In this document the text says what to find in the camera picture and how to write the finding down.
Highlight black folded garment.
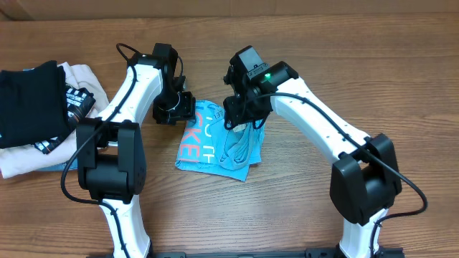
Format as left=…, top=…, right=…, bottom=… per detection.
left=1, top=60, right=70, bottom=148

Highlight black white patterned garment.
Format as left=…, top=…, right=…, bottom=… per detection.
left=33, top=83, right=95, bottom=154

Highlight light blue t-shirt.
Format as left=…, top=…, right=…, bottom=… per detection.
left=175, top=100, right=265, bottom=181

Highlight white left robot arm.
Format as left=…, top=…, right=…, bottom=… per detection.
left=74, top=52, right=196, bottom=257

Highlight beige folded garment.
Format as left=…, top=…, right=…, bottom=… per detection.
left=1, top=62, right=108, bottom=178

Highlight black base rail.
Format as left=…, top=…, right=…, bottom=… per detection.
left=87, top=247, right=404, bottom=258

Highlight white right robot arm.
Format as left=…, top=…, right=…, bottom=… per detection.
left=224, top=60, right=404, bottom=257

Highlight blue denim garment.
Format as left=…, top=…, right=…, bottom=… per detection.
left=38, top=159, right=77, bottom=171

